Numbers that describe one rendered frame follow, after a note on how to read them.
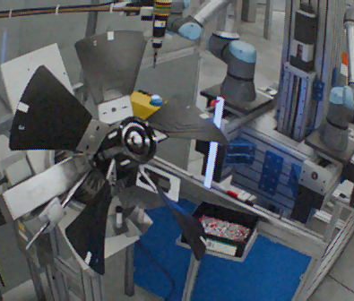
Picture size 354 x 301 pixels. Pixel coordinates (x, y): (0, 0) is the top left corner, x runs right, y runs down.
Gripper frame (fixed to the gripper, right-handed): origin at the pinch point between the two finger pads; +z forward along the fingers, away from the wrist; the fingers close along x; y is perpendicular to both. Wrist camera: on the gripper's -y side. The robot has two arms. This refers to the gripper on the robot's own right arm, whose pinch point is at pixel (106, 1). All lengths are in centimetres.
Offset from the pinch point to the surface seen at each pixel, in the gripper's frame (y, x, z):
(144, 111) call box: 36.9, -28.3, -11.9
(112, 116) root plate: 13, -61, 14
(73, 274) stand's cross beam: 80, -61, 26
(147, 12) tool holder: -16, -58, 8
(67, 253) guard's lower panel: 137, -3, 11
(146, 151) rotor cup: 17, -73, 9
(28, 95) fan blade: 0, -65, 41
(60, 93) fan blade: 1, -65, 31
